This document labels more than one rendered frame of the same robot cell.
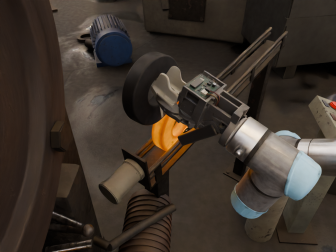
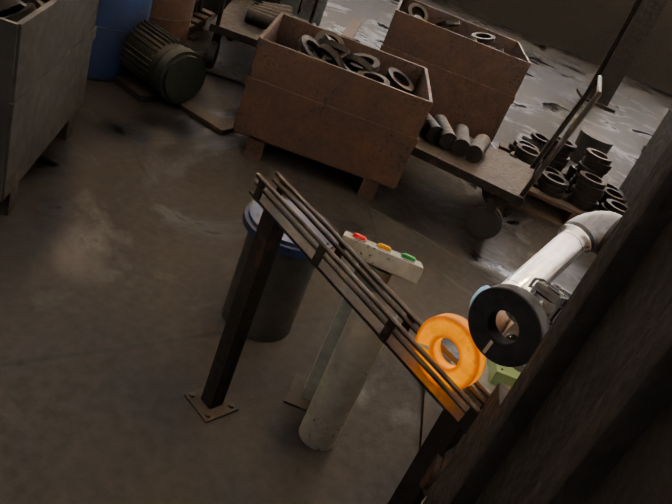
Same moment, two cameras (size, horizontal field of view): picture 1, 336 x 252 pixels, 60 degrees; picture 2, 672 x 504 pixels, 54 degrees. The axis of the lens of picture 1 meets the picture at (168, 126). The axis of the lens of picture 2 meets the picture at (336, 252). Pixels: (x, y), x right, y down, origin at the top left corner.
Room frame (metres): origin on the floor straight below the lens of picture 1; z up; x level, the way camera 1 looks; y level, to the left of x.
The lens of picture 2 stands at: (0.93, 1.10, 1.45)
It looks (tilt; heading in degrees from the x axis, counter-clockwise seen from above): 29 degrees down; 267
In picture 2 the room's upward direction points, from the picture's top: 22 degrees clockwise
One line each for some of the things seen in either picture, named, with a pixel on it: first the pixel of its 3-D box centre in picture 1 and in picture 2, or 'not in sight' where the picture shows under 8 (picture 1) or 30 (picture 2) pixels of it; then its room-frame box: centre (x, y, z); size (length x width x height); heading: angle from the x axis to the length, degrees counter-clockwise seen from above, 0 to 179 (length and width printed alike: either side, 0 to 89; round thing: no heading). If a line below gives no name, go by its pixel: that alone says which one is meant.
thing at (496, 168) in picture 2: not in sight; (460, 119); (0.37, -2.65, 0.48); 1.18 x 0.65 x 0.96; 167
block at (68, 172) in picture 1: (61, 216); not in sight; (0.33, 0.21, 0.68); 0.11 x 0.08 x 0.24; 87
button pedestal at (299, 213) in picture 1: (314, 179); (348, 326); (0.72, -0.56, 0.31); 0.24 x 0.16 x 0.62; 177
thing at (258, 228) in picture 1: (271, 194); (345, 374); (0.69, -0.40, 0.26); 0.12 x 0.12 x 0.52
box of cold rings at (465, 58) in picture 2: not in sight; (442, 72); (0.43, -4.15, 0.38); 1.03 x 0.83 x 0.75; 0
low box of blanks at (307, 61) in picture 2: not in sight; (333, 103); (1.08, -2.54, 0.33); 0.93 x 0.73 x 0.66; 4
